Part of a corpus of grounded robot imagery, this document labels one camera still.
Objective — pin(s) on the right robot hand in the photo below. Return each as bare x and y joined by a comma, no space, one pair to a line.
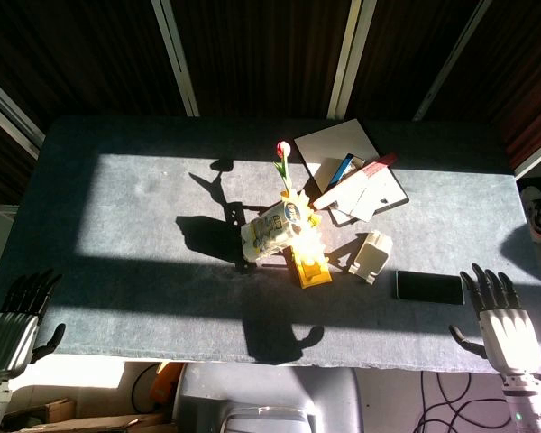
511,338

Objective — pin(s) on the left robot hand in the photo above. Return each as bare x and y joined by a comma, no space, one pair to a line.
9,334

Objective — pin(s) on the black smartphone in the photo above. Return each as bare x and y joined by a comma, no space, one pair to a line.
428,287

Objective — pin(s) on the beige phone stand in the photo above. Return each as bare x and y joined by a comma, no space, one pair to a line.
370,259

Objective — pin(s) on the small brown cardboard box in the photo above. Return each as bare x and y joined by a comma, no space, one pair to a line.
56,409

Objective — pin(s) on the flat brown cardboard box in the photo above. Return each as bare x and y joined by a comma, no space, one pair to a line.
99,424

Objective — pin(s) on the orange object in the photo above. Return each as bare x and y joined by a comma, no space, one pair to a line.
164,383

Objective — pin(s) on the dark grey felt table mat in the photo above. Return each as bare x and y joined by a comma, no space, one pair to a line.
140,225

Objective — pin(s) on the black framed tablet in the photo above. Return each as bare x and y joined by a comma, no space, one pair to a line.
390,187

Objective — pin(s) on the white card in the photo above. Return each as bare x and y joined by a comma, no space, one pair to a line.
365,205

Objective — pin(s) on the yellow plastic holder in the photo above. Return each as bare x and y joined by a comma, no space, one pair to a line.
313,270

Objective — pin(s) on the red and white long box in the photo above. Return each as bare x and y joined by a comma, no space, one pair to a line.
351,187

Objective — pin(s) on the blue small box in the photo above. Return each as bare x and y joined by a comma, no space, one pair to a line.
340,173

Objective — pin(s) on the grey chair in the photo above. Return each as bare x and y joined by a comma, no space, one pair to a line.
261,392

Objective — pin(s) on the artificial red white tulip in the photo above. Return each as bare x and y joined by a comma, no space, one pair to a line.
284,149

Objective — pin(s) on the white window frame bar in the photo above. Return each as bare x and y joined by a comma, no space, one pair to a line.
176,54
9,115
453,58
349,58

